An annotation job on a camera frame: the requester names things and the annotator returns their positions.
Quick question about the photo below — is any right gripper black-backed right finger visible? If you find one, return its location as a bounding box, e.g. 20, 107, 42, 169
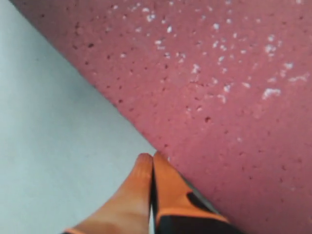
151, 152, 242, 234

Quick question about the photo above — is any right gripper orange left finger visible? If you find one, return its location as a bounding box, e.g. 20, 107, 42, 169
64, 153, 153, 234

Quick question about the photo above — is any red brick large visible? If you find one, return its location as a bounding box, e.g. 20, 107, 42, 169
13, 0, 312, 234

